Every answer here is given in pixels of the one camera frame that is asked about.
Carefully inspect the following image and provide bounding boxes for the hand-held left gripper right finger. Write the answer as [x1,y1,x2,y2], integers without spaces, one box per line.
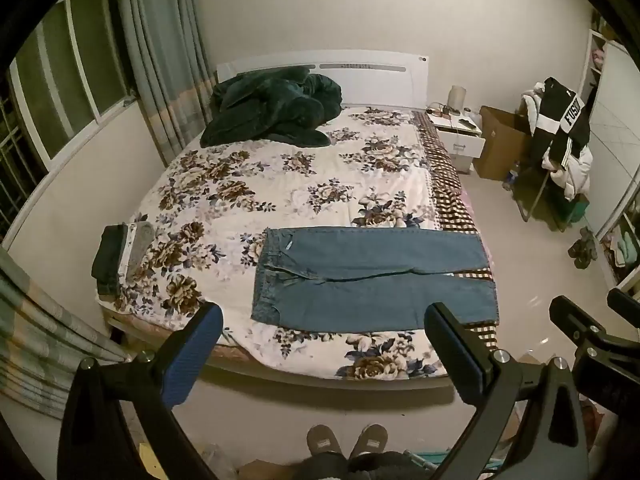
[423,302,591,480]

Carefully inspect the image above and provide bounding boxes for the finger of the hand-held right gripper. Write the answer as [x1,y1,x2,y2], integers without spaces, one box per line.
[607,288,640,317]
[549,296,640,413]

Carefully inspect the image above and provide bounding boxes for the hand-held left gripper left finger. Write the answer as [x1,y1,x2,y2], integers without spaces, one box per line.
[57,301,224,480]

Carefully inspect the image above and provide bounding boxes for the blue denim pants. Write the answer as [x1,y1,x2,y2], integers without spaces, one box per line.
[250,227,499,334]

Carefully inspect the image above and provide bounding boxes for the pair of brown shoes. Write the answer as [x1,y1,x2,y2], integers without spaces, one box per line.
[567,226,599,270]

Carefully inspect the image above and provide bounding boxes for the green box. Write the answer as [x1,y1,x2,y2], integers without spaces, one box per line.
[564,195,591,225]

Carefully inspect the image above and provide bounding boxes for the folded grey garment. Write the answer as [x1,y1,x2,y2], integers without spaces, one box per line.
[127,220,156,279]

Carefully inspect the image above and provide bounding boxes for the folded white garment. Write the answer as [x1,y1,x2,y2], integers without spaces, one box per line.
[117,225,139,282]

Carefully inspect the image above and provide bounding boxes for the person's grey slipper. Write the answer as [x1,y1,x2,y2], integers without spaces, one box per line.
[306,424,344,462]
[349,423,389,459]

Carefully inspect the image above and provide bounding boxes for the folded dark green garment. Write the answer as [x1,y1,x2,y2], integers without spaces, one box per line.
[91,223,130,295]

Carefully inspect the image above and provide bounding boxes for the person's dark trouser legs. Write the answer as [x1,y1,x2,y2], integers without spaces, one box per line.
[291,450,432,480]

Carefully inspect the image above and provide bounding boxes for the grey green curtain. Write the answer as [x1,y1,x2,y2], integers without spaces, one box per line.
[0,247,132,419]
[115,0,219,166]

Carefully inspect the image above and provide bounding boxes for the brown cardboard box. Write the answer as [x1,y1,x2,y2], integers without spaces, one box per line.
[472,105,534,181]

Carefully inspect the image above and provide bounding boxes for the black and white jacket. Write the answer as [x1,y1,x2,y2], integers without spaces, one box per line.
[530,77,592,172]

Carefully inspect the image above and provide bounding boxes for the floral bedsheet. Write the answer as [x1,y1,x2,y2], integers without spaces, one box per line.
[97,105,501,383]

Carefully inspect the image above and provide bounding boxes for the white nightstand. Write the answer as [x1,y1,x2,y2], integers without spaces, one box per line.
[425,110,486,175]

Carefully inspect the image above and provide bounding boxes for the dark green blanket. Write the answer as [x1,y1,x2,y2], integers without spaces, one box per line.
[200,66,343,149]

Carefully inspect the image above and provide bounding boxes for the white bed headboard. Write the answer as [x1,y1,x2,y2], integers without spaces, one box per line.
[216,50,430,109]

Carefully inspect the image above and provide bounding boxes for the white framed window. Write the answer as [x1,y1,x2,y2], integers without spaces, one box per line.
[0,0,137,243]

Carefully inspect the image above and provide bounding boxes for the metal frame chair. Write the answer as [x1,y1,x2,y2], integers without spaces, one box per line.
[514,157,591,232]

